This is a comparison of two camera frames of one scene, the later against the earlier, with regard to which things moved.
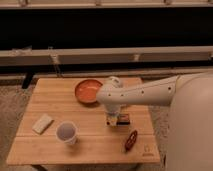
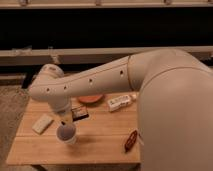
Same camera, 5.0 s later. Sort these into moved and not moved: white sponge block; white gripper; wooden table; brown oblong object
Moved: white gripper
Not moved: wooden table; white sponge block; brown oblong object
